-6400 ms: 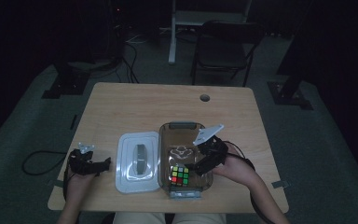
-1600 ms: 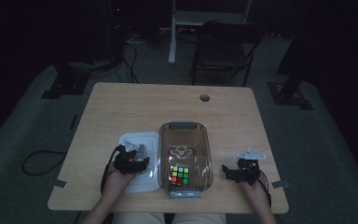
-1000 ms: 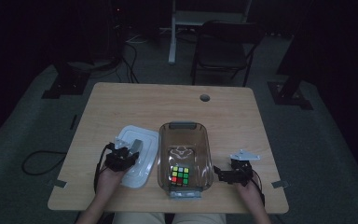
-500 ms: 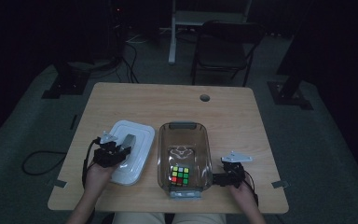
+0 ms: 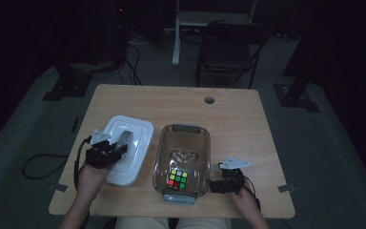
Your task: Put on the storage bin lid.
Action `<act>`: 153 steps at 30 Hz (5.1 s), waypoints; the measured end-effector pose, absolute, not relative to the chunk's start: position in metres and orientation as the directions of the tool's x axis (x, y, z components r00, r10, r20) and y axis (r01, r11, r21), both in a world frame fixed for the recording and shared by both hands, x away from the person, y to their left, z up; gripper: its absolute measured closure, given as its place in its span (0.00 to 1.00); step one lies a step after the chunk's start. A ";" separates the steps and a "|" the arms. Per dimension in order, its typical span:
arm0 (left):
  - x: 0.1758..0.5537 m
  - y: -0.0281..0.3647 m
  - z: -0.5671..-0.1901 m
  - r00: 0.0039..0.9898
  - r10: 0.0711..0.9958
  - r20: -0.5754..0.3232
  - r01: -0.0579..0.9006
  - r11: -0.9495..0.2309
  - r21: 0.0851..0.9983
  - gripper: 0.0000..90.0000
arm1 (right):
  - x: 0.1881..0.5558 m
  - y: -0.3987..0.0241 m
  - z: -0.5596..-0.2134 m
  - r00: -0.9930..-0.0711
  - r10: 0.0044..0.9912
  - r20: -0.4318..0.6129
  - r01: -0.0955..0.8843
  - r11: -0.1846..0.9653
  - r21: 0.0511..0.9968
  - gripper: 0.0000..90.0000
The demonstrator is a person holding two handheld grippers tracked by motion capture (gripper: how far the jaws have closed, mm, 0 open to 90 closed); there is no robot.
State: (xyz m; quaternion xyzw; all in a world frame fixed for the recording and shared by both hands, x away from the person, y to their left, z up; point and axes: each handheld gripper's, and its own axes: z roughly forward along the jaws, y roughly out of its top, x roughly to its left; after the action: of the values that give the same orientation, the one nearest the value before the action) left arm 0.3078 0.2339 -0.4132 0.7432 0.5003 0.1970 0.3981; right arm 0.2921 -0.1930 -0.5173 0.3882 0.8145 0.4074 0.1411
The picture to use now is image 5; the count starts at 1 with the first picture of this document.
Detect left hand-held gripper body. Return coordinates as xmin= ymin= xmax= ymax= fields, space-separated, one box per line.
xmin=85 ymin=128 xmax=122 ymax=170

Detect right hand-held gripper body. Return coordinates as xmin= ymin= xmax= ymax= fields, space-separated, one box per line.
xmin=218 ymin=156 xmax=252 ymax=195

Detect white container lid grey handle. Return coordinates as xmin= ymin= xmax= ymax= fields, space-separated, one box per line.
xmin=103 ymin=114 xmax=155 ymax=188

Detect multicoloured puzzle cube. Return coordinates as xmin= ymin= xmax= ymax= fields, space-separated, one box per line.
xmin=167 ymin=169 xmax=189 ymax=192

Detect clear plastic storage container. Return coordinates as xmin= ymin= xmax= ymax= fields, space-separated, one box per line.
xmin=152 ymin=123 xmax=212 ymax=206

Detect person's right hand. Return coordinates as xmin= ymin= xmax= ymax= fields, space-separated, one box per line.
xmin=230 ymin=187 xmax=260 ymax=218

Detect person's left hand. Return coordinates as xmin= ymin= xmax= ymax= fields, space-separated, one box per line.
xmin=76 ymin=161 xmax=116 ymax=202

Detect person's right leg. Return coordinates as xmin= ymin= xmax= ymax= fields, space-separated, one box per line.
xmin=174 ymin=217 xmax=232 ymax=229

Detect person's leg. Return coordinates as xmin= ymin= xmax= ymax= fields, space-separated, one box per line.
xmin=174 ymin=217 xmax=232 ymax=229
xmin=113 ymin=217 xmax=170 ymax=229

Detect grey tape piece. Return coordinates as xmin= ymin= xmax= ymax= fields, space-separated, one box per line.
xmin=277 ymin=184 xmax=296 ymax=194
xmin=51 ymin=183 xmax=70 ymax=193

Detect person's left leg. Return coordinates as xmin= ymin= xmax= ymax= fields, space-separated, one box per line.
xmin=113 ymin=217 xmax=170 ymax=229

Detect black metal stand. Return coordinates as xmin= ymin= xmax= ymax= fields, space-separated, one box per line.
xmin=42 ymin=61 xmax=93 ymax=102
xmin=273 ymin=31 xmax=321 ymax=114

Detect dark computer tower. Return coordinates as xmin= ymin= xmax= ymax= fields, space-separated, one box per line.
xmin=109 ymin=0 xmax=131 ymax=63

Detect black folding chair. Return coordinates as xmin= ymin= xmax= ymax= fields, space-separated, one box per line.
xmin=193 ymin=20 xmax=273 ymax=90

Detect right hand-held gripper cable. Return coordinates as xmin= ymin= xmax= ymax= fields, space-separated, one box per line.
xmin=242 ymin=176 xmax=262 ymax=212

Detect hand-held gripper cable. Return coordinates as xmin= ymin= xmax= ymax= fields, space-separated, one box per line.
xmin=242 ymin=176 xmax=262 ymax=212
xmin=73 ymin=136 xmax=92 ymax=192

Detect left hand-held gripper cable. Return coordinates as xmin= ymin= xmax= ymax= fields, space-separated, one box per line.
xmin=73 ymin=136 xmax=92 ymax=192

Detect black floor cable loop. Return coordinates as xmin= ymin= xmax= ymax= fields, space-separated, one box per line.
xmin=22 ymin=154 xmax=70 ymax=180

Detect black floor cables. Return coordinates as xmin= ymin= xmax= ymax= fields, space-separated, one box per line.
xmin=117 ymin=41 xmax=143 ymax=86

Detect white desk frame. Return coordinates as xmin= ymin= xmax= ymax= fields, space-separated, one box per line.
xmin=171 ymin=0 xmax=258 ymax=67

